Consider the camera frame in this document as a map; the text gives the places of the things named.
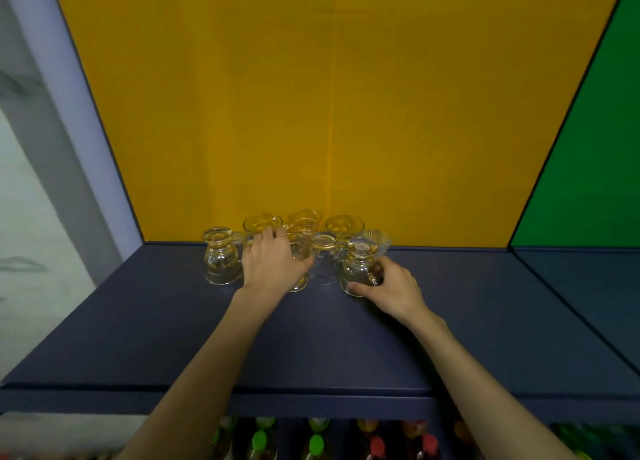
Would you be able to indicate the green back panel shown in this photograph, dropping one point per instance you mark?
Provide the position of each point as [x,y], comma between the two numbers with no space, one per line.
[590,174]

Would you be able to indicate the person's left hand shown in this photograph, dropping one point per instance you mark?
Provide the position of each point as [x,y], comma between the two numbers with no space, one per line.
[270,269]

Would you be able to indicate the group of green-capped tea bottles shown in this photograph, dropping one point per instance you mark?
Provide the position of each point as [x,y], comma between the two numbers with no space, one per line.
[315,447]

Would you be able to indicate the orange back panel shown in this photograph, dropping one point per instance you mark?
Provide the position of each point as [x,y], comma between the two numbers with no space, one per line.
[325,99]

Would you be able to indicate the cluster of glassware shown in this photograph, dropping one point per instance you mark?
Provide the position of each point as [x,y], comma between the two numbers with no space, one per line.
[220,259]

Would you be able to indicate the person's right forearm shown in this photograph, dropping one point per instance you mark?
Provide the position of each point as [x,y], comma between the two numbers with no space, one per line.
[490,399]

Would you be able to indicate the person's left forearm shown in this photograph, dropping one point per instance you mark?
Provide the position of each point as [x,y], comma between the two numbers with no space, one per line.
[200,389]

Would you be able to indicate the group of green soda bottles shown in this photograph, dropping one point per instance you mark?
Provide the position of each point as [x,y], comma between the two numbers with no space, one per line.
[585,439]

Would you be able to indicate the person's right hand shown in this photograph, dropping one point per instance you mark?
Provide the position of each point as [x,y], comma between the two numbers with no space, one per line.
[397,294]

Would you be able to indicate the group of red-capped bottles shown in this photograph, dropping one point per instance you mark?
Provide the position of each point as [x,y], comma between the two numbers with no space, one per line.
[377,447]

